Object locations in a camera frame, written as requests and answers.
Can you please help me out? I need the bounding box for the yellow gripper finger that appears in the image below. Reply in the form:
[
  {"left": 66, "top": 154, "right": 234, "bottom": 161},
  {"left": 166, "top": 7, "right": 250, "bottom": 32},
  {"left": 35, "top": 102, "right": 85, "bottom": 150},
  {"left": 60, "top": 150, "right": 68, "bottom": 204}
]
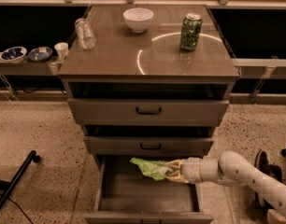
[
  {"left": 166, "top": 172, "right": 187, "bottom": 183},
  {"left": 165, "top": 159, "right": 184, "bottom": 170}
]

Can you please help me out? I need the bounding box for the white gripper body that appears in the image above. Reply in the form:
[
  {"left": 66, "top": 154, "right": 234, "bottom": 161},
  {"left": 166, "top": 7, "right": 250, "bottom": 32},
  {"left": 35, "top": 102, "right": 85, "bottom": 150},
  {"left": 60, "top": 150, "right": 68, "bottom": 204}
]
[{"left": 181, "top": 158, "right": 202, "bottom": 184}]

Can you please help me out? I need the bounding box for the green rice chip bag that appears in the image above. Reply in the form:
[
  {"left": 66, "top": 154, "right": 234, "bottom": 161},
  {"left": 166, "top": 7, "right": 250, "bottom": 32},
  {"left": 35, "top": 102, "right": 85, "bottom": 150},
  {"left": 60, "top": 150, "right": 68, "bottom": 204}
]
[{"left": 130, "top": 158, "right": 173, "bottom": 181}]

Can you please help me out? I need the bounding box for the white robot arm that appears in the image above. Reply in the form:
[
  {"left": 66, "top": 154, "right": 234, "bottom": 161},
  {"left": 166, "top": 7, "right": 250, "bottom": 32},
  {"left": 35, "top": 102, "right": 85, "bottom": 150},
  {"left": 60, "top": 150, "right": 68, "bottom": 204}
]
[{"left": 165, "top": 151, "right": 286, "bottom": 224}]

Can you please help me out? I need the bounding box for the bottom open grey drawer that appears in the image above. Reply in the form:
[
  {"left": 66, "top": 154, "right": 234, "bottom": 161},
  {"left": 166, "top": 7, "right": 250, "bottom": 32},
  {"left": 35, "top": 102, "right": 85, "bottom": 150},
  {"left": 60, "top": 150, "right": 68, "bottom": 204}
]
[{"left": 83, "top": 156, "right": 213, "bottom": 224}]

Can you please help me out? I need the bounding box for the middle grey drawer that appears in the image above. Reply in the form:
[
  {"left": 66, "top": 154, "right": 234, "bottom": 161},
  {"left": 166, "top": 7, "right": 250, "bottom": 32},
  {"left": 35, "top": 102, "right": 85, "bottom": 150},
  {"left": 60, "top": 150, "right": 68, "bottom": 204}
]
[{"left": 84, "top": 136, "right": 213, "bottom": 157}]

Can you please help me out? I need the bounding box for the grey drawer cabinet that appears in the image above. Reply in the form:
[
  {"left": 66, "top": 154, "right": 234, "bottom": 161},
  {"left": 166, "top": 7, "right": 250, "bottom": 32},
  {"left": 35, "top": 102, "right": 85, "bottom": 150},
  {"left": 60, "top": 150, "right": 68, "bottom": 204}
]
[{"left": 57, "top": 4, "right": 240, "bottom": 161}]

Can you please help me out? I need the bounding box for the top grey drawer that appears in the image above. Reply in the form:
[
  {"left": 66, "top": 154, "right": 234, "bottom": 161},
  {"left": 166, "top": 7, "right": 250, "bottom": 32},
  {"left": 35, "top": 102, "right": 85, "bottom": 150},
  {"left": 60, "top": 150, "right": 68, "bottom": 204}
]
[{"left": 68, "top": 98, "right": 229, "bottom": 127}]

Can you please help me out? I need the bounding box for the black shoe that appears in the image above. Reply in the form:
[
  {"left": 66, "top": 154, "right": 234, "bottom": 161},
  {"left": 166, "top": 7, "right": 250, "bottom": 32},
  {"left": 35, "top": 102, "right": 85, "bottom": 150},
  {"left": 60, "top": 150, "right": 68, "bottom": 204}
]
[{"left": 254, "top": 150, "right": 282, "bottom": 209}]

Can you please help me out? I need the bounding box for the green soda can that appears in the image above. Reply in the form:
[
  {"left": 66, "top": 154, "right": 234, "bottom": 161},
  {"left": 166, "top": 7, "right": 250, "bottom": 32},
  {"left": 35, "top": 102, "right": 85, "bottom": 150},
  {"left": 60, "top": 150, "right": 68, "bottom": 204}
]
[{"left": 179, "top": 13, "right": 202, "bottom": 51}]

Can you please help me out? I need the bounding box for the white ceramic bowl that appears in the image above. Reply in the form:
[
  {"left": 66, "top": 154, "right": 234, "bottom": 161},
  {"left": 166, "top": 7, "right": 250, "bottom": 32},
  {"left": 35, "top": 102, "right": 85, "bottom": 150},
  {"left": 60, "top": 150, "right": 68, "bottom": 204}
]
[{"left": 123, "top": 7, "right": 153, "bottom": 33}]

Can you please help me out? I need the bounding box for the clear plastic bottle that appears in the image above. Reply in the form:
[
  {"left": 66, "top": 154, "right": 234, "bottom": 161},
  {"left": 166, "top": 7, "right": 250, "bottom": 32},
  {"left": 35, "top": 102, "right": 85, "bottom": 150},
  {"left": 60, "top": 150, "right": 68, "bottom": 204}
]
[{"left": 75, "top": 18, "right": 95, "bottom": 49}]

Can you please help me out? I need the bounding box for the white paper cup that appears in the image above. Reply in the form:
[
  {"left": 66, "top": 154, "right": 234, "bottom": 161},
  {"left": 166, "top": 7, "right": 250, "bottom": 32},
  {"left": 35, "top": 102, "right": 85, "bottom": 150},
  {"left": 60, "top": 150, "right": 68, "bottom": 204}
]
[{"left": 54, "top": 42, "right": 69, "bottom": 61}]

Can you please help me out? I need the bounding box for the black stand leg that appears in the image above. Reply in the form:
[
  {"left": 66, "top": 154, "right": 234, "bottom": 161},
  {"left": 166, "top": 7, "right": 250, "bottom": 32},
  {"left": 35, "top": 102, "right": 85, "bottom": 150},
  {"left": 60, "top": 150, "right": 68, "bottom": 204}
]
[{"left": 0, "top": 150, "right": 41, "bottom": 210}]

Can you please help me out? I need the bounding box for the dark blue bowl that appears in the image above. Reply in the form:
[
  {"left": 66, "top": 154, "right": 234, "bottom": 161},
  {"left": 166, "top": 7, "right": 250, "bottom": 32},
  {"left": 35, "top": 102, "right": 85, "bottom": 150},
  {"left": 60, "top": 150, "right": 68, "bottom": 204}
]
[{"left": 28, "top": 47, "right": 53, "bottom": 63}]

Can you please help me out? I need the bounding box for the low side shelf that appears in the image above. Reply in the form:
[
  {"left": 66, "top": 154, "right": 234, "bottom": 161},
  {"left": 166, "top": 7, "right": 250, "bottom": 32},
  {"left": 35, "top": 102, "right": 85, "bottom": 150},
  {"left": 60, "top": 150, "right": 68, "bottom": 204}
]
[{"left": 0, "top": 52, "right": 62, "bottom": 76}]

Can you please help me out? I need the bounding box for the blue patterned bowl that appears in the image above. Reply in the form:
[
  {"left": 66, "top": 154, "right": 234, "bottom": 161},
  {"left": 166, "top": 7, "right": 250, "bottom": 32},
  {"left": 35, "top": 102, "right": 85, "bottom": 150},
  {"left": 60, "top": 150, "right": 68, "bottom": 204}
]
[{"left": 1, "top": 47, "right": 27, "bottom": 63}]

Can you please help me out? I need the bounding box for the black floor cable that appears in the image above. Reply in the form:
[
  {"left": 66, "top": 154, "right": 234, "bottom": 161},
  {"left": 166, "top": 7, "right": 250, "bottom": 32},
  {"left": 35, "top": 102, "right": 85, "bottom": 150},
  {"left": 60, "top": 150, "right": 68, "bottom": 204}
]
[{"left": 0, "top": 189, "right": 35, "bottom": 224}]

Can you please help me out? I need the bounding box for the white cable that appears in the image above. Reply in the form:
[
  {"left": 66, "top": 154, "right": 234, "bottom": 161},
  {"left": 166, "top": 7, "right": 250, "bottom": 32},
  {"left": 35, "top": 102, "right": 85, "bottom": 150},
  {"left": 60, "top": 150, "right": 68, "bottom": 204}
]
[{"left": 0, "top": 59, "right": 20, "bottom": 103}]

